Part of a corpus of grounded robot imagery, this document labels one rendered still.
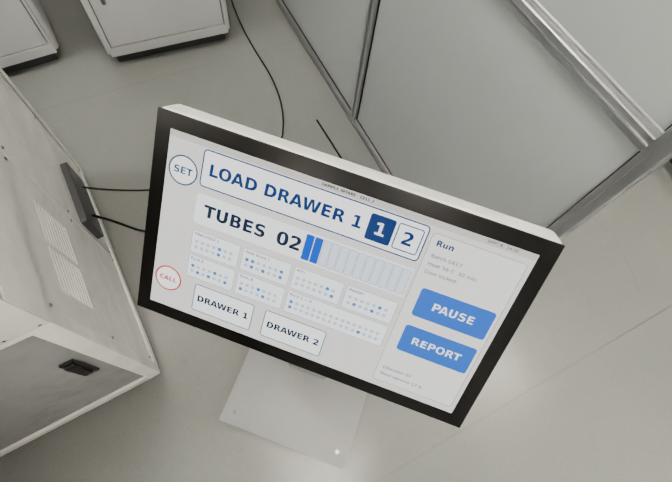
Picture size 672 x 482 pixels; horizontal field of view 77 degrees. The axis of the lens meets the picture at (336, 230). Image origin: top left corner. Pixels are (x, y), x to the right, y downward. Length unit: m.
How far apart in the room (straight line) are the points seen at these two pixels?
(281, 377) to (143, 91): 1.51
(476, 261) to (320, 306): 0.22
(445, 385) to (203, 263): 0.38
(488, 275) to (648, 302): 1.71
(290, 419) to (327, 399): 0.14
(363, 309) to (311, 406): 1.03
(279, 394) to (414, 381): 0.99
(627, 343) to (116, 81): 2.55
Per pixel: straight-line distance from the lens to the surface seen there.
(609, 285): 2.16
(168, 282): 0.67
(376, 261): 0.55
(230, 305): 0.64
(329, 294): 0.58
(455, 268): 0.55
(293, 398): 1.59
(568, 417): 1.90
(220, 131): 0.55
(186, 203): 0.60
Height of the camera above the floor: 1.62
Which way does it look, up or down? 64 degrees down
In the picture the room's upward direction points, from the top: 11 degrees clockwise
